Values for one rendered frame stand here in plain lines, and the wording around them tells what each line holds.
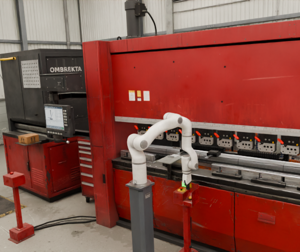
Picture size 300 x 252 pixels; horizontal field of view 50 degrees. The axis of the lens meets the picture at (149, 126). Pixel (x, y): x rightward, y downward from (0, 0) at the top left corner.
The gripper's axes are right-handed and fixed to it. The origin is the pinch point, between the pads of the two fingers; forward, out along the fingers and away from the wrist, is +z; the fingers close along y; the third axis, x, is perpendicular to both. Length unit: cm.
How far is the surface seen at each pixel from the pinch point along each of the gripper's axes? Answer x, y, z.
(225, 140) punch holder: 23, -40, -37
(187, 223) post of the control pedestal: -2.9, 0.0, 39.3
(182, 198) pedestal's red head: -5.4, 2.9, 11.4
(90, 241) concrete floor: -122, 21, 83
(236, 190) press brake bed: 38.0, -25.8, 7.7
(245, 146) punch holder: 42, -40, -33
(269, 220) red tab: 69, -22, 29
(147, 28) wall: -375, -515, -174
